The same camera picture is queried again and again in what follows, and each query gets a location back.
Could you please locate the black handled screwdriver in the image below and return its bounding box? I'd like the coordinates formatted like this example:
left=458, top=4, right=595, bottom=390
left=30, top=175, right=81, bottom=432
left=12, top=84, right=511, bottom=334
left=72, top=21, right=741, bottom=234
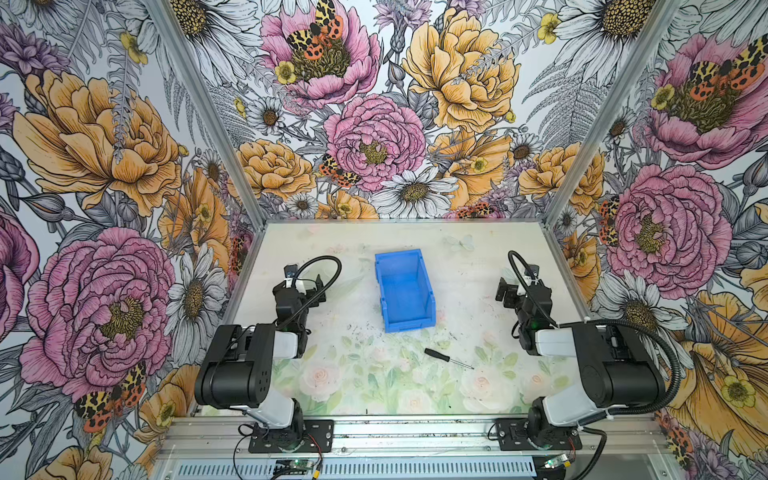
left=424, top=348, right=474, bottom=370

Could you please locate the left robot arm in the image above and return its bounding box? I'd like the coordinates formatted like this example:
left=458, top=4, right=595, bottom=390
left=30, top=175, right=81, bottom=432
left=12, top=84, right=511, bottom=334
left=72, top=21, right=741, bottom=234
left=194, top=277, right=325, bottom=452

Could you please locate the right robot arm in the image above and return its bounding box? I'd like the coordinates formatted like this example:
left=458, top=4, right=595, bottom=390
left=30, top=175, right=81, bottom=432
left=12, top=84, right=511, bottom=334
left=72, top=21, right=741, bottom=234
left=492, top=279, right=667, bottom=451

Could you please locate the blue plastic storage bin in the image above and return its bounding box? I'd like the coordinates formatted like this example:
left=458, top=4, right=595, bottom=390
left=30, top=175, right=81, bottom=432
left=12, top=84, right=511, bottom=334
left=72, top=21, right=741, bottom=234
left=375, top=249, right=437, bottom=333

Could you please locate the green circuit board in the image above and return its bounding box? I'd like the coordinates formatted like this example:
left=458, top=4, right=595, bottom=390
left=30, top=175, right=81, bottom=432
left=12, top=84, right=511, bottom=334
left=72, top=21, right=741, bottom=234
left=271, top=459, right=323, bottom=480

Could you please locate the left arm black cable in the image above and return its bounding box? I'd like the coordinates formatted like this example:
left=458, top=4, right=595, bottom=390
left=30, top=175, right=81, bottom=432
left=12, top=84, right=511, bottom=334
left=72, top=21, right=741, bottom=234
left=277, top=254, right=344, bottom=331

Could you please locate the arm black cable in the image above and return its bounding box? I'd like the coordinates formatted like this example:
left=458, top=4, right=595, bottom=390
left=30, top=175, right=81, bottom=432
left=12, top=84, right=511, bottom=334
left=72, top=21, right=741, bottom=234
left=507, top=249, right=683, bottom=416
left=277, top=254, right=344, bottom=331

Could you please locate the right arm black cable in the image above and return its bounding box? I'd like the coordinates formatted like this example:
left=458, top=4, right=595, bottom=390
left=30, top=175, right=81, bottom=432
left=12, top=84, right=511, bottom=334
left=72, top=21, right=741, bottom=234
left=507, top=249, right=683, bottom=416

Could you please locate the right aluminium corner post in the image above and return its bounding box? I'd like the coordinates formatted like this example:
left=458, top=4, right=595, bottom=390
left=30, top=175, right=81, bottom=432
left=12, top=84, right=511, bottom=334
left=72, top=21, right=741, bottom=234
left=541, top=0, right=682, bottom=230

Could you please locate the aluminium corner post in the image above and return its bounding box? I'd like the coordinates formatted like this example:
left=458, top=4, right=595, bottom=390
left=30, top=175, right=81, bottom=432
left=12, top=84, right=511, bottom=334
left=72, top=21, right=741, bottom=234
left=541, top=0, right=682, bottom=230
left=147, top=1, right=267, bottom=233

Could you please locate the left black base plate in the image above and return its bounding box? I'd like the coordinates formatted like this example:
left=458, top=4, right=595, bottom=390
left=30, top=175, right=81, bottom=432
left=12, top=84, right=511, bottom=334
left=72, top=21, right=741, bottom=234
left=248, top=420, right=335, bottom=454

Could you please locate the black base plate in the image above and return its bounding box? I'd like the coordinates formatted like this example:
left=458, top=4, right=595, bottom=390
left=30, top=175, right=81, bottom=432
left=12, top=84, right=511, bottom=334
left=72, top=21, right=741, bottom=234
left=248, top=420, right=335, bottom=454
left=489, top=418, right=583, bottom=451

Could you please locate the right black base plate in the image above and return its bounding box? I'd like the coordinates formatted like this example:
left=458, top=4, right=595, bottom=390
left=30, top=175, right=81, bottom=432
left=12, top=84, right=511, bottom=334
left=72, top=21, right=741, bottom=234
left=489, top=418, right=583, bottom=451

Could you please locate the aluminium front rail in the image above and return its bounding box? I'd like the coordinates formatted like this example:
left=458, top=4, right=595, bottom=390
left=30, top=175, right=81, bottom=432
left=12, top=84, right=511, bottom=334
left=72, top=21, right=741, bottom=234
left=151, top=415, right=685, bottom=479

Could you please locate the left aluminium corner post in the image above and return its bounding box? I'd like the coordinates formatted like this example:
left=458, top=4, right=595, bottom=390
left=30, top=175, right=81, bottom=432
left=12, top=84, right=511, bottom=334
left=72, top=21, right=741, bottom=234
left=147, top=1, right=267, bottom=233

